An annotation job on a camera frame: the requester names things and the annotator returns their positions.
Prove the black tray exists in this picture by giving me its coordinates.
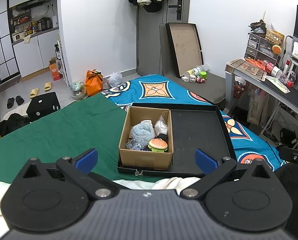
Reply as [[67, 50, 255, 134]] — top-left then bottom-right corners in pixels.
[[117, 102, 237, 177]]

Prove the white metal rack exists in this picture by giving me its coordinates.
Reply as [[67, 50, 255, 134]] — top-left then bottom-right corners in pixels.
[[260, 102, 298, 145]]

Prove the grey desk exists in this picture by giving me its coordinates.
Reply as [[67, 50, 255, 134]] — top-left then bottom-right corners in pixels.
[[225, 59, 298, 140]]

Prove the grey plastic bag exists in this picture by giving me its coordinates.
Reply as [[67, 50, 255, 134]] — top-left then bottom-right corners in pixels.
[[108, 72, 123, 88]]

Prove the black door handle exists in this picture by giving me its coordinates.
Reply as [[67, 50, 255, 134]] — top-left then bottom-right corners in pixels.
[[168, 0, 182, 20]]

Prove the orange bag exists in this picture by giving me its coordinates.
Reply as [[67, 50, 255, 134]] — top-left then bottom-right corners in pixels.
[[85, 69, 104, 97]]

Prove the blue patterned blanket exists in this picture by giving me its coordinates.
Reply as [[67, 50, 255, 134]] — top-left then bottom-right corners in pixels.
[[101, 74, 284, 173]]

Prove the blue plush toy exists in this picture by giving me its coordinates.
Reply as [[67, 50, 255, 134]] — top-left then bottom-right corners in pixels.
[[131, 121, 156, 148]]

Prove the red basket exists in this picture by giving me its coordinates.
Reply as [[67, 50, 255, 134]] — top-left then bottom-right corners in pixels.
[[233, 81, 247, 99]]

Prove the orange cardboard box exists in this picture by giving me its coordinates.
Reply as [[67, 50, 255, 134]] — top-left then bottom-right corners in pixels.
[[49, 57, 63, 81]]

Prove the woven basket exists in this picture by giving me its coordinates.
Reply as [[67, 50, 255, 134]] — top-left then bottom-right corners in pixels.
[[265, 29, 284, 43]]

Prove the grey door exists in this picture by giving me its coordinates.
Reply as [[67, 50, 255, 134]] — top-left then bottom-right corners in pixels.
[[136, 0, 191, 77]]

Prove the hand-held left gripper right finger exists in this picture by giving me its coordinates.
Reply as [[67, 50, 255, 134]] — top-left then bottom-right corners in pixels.
[[180, 149, 279, 200]]

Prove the clear drawer organizer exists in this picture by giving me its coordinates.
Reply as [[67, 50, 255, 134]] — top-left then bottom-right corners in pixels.
[[244, 32, 284, 64]]

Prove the hamburger plush toy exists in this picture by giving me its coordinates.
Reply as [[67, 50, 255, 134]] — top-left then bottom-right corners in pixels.
[[148, 139, 168, 153]]

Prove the black dotted cube stool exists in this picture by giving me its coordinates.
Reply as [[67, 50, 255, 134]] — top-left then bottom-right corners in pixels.
[[27, 92, 61, 122]]

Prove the black desk mat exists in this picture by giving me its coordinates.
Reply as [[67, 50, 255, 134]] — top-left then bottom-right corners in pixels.
[[264, 76, 298, 117]]

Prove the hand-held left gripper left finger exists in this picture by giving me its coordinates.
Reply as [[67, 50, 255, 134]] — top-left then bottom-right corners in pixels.
[[16, 148, 114, 200]]

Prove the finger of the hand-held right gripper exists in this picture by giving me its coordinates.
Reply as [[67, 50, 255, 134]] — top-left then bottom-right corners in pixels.
[[278, 146, 298, 165]]

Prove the green white packet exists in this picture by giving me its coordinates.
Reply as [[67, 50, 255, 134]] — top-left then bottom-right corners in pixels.
[[265, 76, 292, 93]]

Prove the clear plastic bag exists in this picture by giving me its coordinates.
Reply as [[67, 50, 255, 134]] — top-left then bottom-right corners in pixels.
[[154, 115, 169, 137]]

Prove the brown patterned flat box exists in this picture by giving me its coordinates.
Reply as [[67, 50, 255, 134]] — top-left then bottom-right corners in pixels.
[[226, 58, 267, 80]]

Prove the dark clothes pile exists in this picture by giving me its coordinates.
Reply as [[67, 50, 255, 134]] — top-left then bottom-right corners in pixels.
[[0, 113, 30, 137]]

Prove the red packet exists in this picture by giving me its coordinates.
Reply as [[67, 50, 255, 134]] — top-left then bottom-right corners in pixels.
[[245, 58, 264, 67]]

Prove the white tote bag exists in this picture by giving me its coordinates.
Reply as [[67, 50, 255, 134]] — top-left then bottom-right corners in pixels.
[[248, 90, 269, 125]]

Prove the range hood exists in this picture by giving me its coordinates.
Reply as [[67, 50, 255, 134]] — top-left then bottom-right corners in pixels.
[[14, 0, 52, 12]]

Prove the black-framed sliding door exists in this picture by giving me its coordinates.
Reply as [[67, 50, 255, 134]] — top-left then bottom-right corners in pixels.
[[0, 0, 22, 80]]

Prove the green blanket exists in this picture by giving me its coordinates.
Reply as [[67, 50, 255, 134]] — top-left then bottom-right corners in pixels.
[[0, 94, 132, 182]]

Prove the white fleece blanket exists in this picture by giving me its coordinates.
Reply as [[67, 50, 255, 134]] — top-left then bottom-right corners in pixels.
[[0, 176, 202, 233]]

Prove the clear bottle red label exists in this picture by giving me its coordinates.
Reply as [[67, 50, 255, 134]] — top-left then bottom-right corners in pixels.
[[263, 59, 288, 79]]

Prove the kitchen counter clutter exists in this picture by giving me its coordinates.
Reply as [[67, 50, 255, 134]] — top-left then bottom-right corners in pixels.
[[11, 16, 59, 39]]

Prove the white kitchen cabinet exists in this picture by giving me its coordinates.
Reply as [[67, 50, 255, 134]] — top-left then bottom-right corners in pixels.
[[12, 27, 60, 78]]

